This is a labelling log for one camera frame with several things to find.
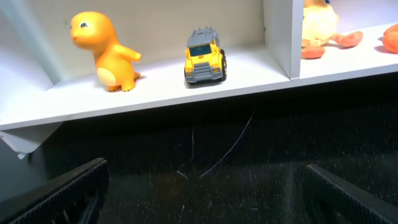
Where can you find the yellow plush duck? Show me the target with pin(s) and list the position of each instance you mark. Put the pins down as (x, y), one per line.
(318, 21)

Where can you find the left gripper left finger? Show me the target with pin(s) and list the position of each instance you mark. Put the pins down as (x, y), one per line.
(56, 199)

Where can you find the white plush duck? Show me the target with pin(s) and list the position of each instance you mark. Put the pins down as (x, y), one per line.
(391, 39)

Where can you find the grey and yellow toy truck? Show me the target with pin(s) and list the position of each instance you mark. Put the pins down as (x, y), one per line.
(203, 59)

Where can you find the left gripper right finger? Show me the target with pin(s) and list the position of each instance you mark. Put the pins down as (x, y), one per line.
(342, 202)

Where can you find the orange dinosaur figure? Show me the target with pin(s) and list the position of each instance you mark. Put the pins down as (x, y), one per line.
(109, 56)

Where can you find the white shelf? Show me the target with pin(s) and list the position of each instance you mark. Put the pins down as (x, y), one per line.
(248, 71)

